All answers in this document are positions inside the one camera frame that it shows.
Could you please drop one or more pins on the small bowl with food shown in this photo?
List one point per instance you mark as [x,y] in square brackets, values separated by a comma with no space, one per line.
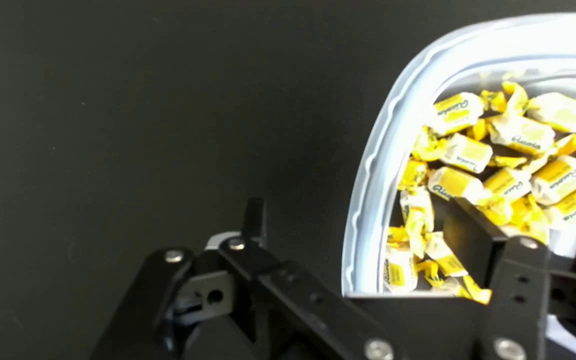
[379,167]

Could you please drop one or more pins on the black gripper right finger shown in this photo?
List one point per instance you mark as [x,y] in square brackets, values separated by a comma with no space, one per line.
[521,287]

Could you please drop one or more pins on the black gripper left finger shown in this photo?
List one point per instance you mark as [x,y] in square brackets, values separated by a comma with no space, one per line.
[261,287]

